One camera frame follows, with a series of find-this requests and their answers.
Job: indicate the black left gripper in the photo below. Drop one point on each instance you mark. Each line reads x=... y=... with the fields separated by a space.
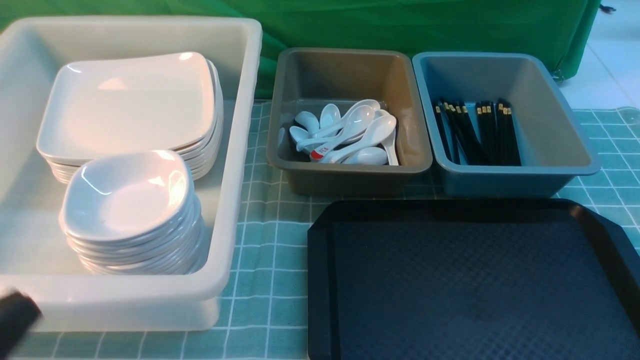
x=18 y=313

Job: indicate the white bowl tray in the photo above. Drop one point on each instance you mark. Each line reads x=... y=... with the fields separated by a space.
x=123 y=196
x=193 y=208

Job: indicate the black chopstick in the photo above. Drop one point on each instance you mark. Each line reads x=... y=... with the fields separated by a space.
x=457 y=152
x=460 y=122

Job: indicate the white ceramic spoon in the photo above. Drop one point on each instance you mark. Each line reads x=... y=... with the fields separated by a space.
x=356 y=123

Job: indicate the large white plastic tub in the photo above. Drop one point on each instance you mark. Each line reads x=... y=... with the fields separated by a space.
x=35 y=256

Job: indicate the stack of white bowls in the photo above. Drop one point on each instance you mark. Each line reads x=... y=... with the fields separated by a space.
x=179 y=253

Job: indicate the green checked tablecloth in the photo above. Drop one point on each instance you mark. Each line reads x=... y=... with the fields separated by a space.
x=263 y=306

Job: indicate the stack of white square plates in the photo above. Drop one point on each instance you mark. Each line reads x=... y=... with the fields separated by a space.
x=205 y=150

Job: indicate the brown plastic bin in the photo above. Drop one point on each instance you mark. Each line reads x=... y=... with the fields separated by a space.
x=308 y=79

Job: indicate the pile of white spoons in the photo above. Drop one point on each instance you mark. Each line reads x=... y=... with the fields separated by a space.
x=376 y=146

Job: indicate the black serving tray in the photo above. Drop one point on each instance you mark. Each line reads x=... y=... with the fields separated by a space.
x=518 y=279

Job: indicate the bundle of black chopsticks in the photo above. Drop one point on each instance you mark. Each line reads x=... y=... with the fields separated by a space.
x=494 y=126

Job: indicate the blue-grey plastic bin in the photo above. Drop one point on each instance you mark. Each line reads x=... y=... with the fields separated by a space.
x=552 y=147

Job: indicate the green backdrop cloth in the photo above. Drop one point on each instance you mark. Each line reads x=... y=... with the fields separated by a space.
x=554 y=31

